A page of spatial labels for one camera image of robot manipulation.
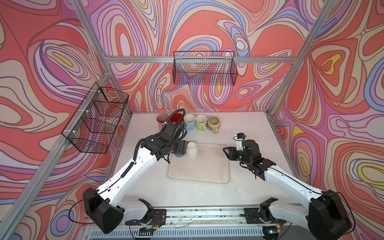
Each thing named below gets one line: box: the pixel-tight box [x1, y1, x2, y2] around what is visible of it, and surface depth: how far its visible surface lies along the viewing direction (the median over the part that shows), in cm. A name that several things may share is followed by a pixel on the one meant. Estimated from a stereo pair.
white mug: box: [186, 141, 199, 160], surface depth 92 cm
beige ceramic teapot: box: [207, 116, 221, 134], surface depth 104 cm
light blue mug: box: [184, 114, 196, 131], surface depth 104 cm
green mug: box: [195, 114, 208, 131], surface depth 104 cm
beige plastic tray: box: [166, 142, 230, 184], surface depth 93 cm
